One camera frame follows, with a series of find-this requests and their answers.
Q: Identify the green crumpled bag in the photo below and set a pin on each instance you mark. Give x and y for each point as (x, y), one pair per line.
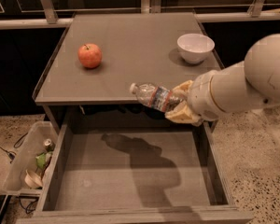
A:
(43, 159)

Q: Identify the metal drink can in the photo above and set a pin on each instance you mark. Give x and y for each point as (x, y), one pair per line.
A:
(48, 145)

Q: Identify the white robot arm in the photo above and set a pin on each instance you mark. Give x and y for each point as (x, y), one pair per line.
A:
(253, 83)

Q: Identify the clear plastic water bottle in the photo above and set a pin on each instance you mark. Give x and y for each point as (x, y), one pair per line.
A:
(155, 97)

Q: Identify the translucent plastic bin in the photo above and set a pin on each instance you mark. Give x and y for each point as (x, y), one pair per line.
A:
(32, 146)

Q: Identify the metal window railing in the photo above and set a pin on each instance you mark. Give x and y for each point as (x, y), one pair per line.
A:
(15, 13)

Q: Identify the red apple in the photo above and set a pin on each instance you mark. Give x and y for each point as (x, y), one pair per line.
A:
(90, 55)

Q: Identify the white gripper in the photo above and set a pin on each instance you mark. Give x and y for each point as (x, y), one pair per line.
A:
(201, 94)

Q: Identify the small beige cup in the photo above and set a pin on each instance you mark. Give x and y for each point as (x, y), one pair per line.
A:
(33, 180)

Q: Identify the open grey top drawer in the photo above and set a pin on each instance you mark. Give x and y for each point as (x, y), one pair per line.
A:
(123, 168)

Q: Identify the white ceramic bowl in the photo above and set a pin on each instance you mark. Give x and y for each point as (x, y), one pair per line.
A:
(195, 48)

